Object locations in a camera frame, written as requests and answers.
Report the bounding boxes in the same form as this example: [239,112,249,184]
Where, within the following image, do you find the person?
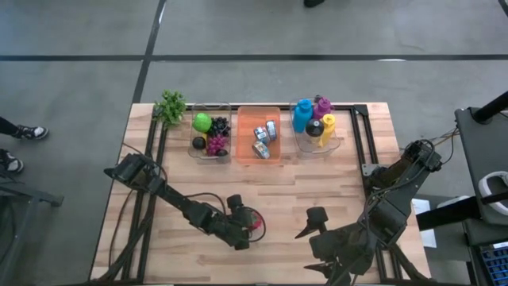
[0,116,50,175]

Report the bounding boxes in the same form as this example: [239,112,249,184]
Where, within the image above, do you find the grey headphones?
[478,170,508,218]

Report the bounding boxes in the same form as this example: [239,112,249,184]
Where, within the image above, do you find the green potted plant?
[152,89,187,130]

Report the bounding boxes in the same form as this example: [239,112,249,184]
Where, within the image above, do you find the grey metal stand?
[0,174,64,286]

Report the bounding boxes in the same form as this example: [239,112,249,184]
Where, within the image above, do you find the tin can silver lid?
[252,141,271,160]

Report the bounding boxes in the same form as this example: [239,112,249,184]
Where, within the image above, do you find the green toy apple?
[191,112,213,133]

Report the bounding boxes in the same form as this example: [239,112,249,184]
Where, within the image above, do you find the orange plastic bin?
[234,105,283,167]

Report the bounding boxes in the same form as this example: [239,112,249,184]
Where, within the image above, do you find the red toy grape bunch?
[205,134,230,157]

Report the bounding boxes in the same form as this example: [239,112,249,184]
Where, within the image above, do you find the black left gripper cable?
[237,206,267,243]

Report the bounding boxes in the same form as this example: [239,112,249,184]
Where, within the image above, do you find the blue squeeze bottle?
[292,99,314,134]

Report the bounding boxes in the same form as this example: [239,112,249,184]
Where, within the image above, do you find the backlit keyboard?
[478,242,508,286]

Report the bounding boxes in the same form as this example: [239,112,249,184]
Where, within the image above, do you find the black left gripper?
[216,193,257,251]

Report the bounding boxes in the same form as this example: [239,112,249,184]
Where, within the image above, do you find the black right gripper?
[294,206,378,286]

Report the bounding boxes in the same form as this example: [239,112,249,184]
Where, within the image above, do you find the yellow squeeze bottle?
[319,114,337,148]

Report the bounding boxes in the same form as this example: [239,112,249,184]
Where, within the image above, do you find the black side desk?
[454,91,508,286]

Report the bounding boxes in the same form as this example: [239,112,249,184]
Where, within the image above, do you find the magenta squeeze bottle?
[313,96,333,120]

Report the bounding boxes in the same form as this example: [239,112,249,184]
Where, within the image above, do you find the clear plastic bin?
[187,102,233,162]
[285,96,341,155]

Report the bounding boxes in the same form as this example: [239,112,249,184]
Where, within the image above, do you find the tin can gold lid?
[253,126,271,143]

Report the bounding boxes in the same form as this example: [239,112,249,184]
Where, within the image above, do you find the dark blue toy grape bunch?
[209,116,232,138]

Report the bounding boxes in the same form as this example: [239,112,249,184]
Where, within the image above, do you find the tin can blue label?
[264,120,279,141]

